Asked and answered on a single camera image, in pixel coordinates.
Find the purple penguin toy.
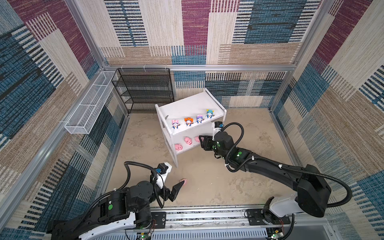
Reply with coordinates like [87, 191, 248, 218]
[196, 115, 204, 124]

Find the orange-haired doll figure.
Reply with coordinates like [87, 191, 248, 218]
[184, 117, 194, 127]

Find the teal penguin toy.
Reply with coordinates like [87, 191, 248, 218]
[206, 110, 215, 119]

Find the pink-haired doll figure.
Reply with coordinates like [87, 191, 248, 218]
[172, 120, 180, 129]

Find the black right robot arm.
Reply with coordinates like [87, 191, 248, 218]
[199, 122, 353, 218]

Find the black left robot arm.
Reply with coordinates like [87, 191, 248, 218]
[47, 161, 185, 240]

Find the white two-tier shelf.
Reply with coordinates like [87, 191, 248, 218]
[155, 89, 227, 167]

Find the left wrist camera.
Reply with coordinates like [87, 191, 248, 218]
[156, 163, 172, 189]

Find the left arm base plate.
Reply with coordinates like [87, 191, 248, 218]
[144, 212, 167, 230]

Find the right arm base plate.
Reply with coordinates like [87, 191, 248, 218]
[244, 209, 291, 226]

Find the black wire mesh shelf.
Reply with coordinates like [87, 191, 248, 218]
[112, 68, 175, 113]

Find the white wire wall basket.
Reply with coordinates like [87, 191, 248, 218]
[65, 71, 115, 135]

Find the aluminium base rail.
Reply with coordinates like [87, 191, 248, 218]
[74, 205, 343, 240]

